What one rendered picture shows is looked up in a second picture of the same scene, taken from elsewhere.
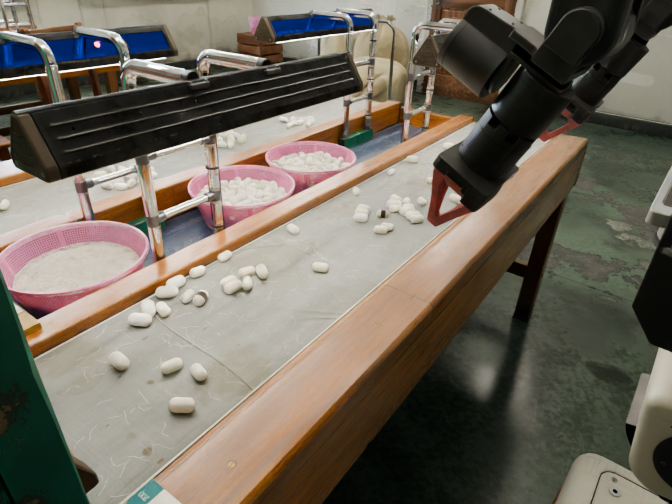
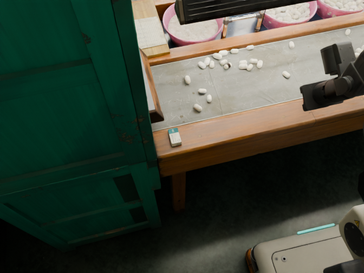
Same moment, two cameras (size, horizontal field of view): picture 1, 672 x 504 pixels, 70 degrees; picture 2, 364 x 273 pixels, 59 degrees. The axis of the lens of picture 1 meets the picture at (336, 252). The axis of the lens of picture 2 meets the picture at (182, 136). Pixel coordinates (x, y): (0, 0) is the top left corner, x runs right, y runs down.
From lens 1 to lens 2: 0.54 m
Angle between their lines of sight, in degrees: 40
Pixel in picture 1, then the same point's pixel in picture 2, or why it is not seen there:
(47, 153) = (182, 15)
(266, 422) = (217, 129)
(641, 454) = (343, 221)
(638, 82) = not seen: outside the picture
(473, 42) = (329, 57)
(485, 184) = (312, 104)
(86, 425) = (169, 98)
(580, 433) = not seen: outside the picture
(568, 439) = not seen: outside the picture
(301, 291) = (269, 82)
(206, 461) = (194, 130)
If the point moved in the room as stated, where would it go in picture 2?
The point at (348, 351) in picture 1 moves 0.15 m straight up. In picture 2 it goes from (262, 121) to (273, 96)
